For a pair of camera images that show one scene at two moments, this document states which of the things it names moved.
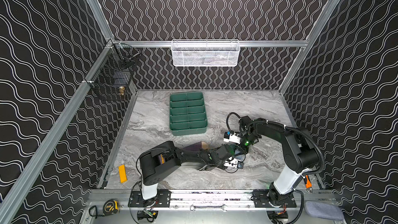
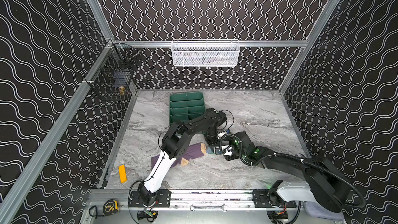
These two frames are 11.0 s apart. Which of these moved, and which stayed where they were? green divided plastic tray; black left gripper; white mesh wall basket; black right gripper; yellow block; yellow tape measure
Moved: black right gripper; black left gripper
Stayed: white mesh wall basket; yellow block; yellow tape measure; green divided plastic tray
